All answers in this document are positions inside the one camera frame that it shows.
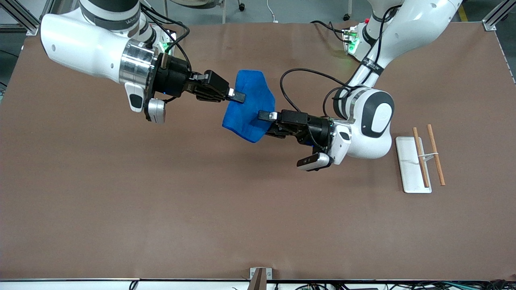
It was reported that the blue microfibre towel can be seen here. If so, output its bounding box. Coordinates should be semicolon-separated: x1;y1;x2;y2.
222;70;276;143

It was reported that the brown table cover sheet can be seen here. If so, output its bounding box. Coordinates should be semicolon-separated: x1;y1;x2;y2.
0;22;516;280

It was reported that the beige round chair base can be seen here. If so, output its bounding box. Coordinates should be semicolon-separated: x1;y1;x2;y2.
167;0;226;10

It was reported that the white rack with wooden bars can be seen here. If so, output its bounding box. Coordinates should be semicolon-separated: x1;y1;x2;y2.
395;124;446;194

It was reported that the black left base cable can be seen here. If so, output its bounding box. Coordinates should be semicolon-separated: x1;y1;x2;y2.
310;20;351;44

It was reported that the grey metal mounting bracket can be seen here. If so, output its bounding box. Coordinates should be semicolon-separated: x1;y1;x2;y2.
249;267;273;290

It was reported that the brown mount post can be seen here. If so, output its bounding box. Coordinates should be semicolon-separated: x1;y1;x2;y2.
247;269;266;290

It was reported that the aluminium frame profile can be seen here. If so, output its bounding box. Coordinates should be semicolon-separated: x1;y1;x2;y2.
0;0;55;36
483;0;516;32

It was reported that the tangled cable bundle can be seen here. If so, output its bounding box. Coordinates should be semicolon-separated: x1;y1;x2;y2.
294;280;516;290

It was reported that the white edge rail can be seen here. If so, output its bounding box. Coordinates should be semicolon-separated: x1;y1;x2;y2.
0;278;516;290

